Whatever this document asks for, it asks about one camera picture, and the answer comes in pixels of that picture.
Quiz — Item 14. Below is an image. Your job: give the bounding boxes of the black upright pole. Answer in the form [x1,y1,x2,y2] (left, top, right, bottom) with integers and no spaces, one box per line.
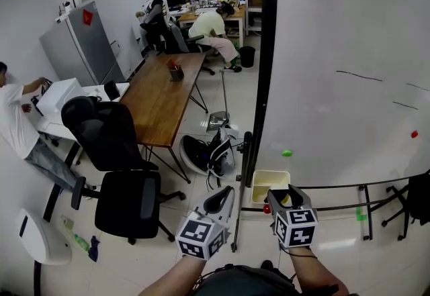
[230,131,253,253]

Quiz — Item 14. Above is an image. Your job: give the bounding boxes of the green plastic bottle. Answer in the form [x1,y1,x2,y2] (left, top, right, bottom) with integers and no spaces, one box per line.
[73,233,91,252]

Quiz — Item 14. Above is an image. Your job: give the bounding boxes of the long-handled metal dustpan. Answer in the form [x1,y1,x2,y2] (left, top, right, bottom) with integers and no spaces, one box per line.
[207,68,232,132]

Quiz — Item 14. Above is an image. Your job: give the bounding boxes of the white rounded device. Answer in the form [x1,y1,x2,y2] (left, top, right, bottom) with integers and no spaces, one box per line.
[15,208,73,266]

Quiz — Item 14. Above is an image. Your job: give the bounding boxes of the black trash bin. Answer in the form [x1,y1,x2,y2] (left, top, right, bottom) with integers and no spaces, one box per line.
[239,46,257,68]

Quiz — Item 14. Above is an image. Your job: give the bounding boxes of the cream whiteboard box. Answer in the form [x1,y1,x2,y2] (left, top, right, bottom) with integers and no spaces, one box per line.
[251,170,292,204]

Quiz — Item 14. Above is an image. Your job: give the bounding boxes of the silver refrigerator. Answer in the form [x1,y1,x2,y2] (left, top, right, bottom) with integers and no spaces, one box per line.
[39,1,126,87]

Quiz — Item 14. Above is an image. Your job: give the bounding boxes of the white round shell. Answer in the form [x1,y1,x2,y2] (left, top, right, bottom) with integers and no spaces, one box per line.
[179,134,216,175]

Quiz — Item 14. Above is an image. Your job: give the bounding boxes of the person's left forearm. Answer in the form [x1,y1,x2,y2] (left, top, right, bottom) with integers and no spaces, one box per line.
[137,255,208,296]

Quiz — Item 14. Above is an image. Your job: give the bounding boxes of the blue cloth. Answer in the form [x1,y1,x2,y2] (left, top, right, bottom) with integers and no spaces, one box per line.
[87,235,101,262]

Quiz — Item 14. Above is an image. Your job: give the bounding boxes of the white box appliance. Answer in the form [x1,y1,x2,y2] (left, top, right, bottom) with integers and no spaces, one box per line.
[36,77,87,115]

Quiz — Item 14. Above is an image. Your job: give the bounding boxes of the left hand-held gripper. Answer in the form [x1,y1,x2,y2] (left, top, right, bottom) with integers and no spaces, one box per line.
[175,186,236,260]

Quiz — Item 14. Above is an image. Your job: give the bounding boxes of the person's dark clothing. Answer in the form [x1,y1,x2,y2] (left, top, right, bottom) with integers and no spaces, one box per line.
[189,260,302,296]

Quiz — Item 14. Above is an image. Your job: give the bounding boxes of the black and white gaming chair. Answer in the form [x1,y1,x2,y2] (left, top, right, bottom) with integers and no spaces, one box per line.
[138,0,189,55]

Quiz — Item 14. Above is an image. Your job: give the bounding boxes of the wooden desk with white frame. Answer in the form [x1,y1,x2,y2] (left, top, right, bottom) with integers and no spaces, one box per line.
[176,5,246,48]

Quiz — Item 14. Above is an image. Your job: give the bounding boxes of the large white whiteboard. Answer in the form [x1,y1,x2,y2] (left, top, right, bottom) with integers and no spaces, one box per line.
[258,0,430,189]

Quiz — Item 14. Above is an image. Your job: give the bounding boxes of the long wooden table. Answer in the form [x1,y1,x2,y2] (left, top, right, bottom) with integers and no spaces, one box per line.
[120,52,210,185]

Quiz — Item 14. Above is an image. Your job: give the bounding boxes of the small black device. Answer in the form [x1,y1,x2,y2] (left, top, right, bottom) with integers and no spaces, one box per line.
[103,80,121,101]

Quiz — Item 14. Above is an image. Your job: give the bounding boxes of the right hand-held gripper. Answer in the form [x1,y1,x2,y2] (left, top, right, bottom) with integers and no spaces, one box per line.
[267,183,319,249]

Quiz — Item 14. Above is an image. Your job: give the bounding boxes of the black and white backpack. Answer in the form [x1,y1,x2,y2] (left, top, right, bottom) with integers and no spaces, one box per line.
[205,124,240,188]

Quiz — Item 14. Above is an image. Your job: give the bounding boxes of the dark pen holder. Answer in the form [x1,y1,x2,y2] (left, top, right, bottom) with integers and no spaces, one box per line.
[167,59,185,83]

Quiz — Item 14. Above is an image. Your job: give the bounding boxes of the black whiteboard stand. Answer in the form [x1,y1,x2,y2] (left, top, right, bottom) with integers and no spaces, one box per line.
[240,170,430,242]

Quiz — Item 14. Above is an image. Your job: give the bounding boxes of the black mesh office chair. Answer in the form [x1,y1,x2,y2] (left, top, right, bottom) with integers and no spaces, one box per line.
[61,95,186,246]

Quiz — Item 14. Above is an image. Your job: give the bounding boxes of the person's right forearm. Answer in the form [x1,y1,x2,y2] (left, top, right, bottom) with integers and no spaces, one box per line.
[288,246,350,296]

